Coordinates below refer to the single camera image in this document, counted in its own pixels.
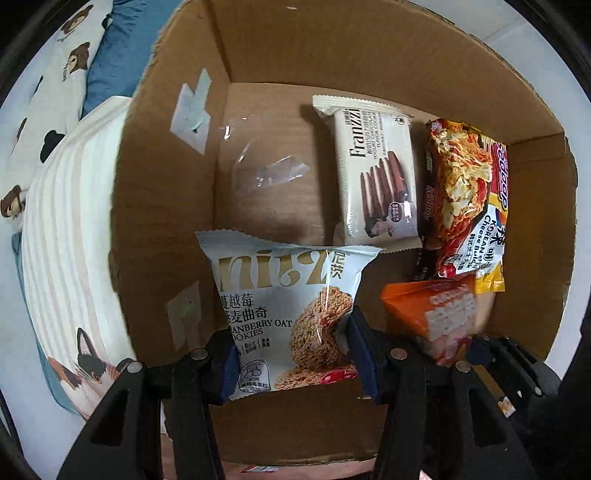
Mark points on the white bear printed sheet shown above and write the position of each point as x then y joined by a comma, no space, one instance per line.
46,92

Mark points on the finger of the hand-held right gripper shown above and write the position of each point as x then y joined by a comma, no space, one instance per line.
521,364

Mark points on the white oat cookie packet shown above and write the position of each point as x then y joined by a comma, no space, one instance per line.
277,295

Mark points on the clear plastic film scrap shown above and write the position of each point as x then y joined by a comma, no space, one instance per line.
272,170

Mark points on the pink cloth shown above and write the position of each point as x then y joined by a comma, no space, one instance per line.
323,471

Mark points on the blue pillow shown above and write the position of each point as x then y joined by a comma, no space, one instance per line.
120,46

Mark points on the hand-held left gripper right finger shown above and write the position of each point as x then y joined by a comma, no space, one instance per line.
364,360

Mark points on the cream chocolate wafer packet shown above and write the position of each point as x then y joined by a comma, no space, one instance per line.
369,138

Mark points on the red yellow instant noodle packet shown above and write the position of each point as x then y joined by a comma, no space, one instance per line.
461,198

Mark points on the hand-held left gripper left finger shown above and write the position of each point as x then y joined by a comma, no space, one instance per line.
228,369

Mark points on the brown cardboard box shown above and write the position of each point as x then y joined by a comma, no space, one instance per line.
161,184

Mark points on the orange snack packet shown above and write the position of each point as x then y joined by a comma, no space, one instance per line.
415,304

